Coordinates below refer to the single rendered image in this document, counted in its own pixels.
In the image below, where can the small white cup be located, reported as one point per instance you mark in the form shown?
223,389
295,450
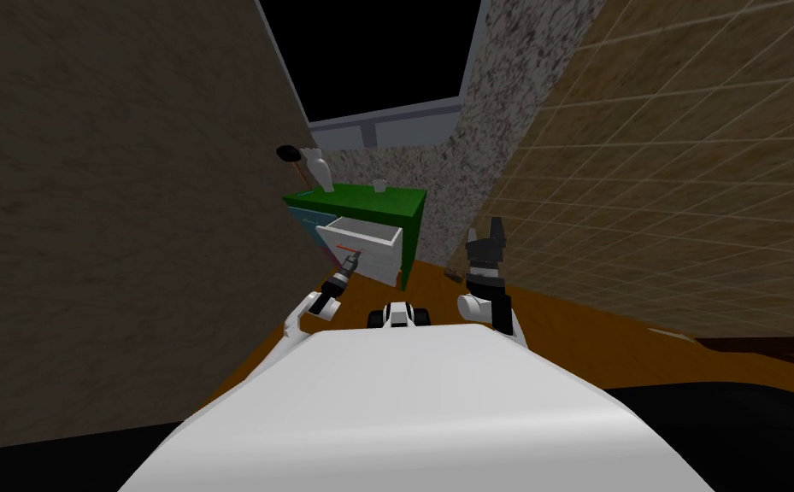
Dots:
379,186

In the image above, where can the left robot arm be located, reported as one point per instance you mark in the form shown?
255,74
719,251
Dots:
326,296

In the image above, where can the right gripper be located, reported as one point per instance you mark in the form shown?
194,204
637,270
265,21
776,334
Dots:
486,255

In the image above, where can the black round brush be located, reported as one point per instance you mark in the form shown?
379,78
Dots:
288,154

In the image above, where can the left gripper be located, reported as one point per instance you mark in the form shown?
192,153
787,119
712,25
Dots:
350,264

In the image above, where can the white drawer front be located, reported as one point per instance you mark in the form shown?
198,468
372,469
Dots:
355,239

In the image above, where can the green cabinet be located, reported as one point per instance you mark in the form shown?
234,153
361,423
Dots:
396,205

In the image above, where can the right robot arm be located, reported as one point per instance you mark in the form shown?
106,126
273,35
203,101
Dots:
500,307

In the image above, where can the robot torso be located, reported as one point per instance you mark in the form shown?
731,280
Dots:
410,410

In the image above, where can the white vase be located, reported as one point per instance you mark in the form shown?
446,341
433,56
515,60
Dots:
319,169

